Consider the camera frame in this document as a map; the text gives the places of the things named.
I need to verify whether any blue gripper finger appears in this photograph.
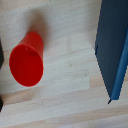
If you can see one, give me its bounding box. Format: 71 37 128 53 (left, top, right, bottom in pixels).
0 39 5 68

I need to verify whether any red plastic cup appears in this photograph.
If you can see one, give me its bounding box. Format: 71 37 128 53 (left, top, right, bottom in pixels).
8 31 45 88

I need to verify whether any blue rectangular board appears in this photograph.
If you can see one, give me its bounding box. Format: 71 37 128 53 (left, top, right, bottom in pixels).
94 0 128 105

